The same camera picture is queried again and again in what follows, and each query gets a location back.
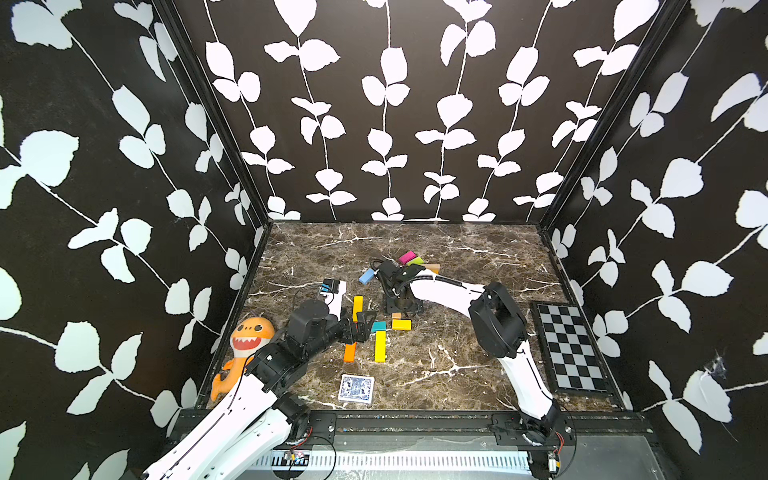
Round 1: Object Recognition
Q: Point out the orange plush toy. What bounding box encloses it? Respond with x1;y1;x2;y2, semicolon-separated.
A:
210;317;275;402

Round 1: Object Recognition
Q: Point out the orange block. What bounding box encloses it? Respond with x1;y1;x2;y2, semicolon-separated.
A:
343;343;357;363

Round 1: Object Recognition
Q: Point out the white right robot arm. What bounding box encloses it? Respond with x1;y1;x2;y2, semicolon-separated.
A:
371;260;559;423

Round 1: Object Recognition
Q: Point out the light blue block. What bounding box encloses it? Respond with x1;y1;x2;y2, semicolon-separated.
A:
359;268;376;285

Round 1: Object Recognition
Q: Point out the black white checkerboard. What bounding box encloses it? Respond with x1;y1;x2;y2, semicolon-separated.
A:
532;302;613;396

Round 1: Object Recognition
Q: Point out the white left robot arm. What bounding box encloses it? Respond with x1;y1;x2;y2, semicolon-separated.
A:
141;300;377;479

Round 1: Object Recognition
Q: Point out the black metal base rail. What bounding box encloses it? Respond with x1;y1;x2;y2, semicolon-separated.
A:
173;409;655;457

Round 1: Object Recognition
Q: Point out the magenta block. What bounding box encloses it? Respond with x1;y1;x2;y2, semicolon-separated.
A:
399;251;417;265

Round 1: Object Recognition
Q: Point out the teal block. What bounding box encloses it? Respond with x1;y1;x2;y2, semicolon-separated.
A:
371;321;387;333

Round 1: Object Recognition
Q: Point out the blue playing card box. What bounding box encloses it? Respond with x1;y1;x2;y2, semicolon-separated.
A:
338;374;375;404

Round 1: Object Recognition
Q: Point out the amber yellow short block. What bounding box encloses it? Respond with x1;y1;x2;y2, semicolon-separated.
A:
392;319;412;331

